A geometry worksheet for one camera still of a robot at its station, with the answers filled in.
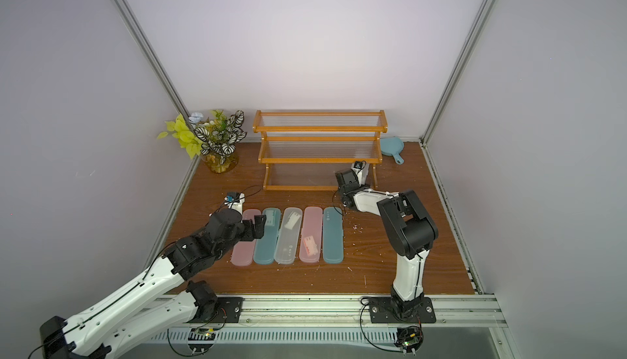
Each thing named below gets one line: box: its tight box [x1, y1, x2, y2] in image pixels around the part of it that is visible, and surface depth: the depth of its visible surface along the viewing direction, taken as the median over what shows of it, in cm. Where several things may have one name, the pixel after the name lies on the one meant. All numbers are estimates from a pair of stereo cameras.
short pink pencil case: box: [298, 206, 323, 263], surface depth 89 cm
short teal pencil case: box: [322, 206, 344, 265], surface depth 89 cm
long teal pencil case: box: [253, 207, 282, 266], surface depth 87 cm
